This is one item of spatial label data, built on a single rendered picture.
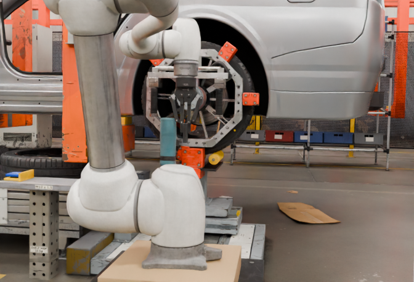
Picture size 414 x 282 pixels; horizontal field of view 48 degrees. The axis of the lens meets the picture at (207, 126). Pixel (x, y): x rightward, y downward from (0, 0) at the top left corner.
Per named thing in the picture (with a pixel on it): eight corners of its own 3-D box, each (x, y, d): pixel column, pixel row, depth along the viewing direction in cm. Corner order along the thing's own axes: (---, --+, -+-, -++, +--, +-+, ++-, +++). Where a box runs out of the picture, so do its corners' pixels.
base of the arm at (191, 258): (221, 271, 126) (221, 250, 126) (140, 268, 127) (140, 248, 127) (222, 250, 144) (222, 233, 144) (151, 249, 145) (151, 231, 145)
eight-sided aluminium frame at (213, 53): (241, 147, 261) (244, 50, 258) (241, 148, 254) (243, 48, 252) (148, 144, 269) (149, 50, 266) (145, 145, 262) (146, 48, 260)
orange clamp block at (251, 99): (243, 105, 261) (259, 105, 260) (241, 105, 253) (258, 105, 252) (243, 92, 261) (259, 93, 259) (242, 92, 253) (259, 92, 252)
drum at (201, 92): (207, 111, 263) (207, 85, 262) (201, 111, 242) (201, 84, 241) (183, 110, 265) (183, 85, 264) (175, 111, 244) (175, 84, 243)
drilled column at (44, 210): (59, 272, 222) (59, 185, 220) (48, 280, 212) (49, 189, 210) (39, 271, 223) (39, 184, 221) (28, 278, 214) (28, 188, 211)
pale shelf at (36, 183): (101, 186, 220) (101, 179, 220) (87, 193, 204) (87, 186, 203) (17, 181, 227) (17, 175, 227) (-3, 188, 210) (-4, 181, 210)
